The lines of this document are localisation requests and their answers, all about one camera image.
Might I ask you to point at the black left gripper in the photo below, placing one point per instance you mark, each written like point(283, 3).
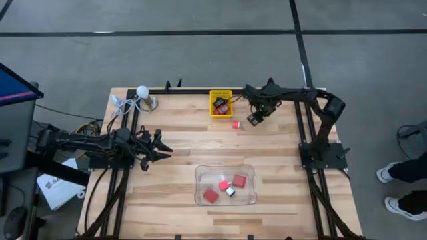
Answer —
point(145, 146)

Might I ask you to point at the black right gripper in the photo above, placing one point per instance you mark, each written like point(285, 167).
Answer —
point(265, 101)

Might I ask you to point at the red square block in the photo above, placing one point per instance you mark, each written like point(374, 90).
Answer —
point(211, 195)
point(239, 181)

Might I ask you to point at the pink USB charger cube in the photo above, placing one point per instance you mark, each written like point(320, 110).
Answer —
point(223, 185)

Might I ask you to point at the small white blue adapter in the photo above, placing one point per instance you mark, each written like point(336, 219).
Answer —
point(230, 191)

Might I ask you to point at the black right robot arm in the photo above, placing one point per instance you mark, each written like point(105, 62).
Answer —
point(300, 95)

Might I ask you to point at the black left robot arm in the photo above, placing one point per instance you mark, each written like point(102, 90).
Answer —
point(83, 143)

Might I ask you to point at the small red pink block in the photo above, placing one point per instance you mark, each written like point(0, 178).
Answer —
point(235, 124)

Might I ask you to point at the red item in basket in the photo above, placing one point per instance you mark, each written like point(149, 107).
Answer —
point(223, 110)

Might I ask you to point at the black item in basket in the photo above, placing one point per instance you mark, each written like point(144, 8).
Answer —
point(219, 102)

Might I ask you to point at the yellow plastic basket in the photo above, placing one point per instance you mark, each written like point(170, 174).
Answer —
point(221, 92)

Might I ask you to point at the clear plastic bin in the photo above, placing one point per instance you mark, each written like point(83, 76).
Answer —
point(207, 176)

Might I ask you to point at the white bulb brass lamp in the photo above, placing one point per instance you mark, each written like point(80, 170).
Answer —
point(142, 91)

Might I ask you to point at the black support beam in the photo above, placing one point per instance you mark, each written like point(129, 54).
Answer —
point(56, 168)

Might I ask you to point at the white printed paper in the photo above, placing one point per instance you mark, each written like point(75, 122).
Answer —
point(56, 190)

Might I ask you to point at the computer monitor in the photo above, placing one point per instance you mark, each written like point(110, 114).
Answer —
point(13, 86)

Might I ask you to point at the black computer mouse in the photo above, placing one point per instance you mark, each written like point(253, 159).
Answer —
point(15, 220)

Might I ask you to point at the person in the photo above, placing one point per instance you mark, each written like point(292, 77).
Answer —
point(410, 170)

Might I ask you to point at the black aluminium table frame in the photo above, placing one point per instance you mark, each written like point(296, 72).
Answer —
point(187, 91)

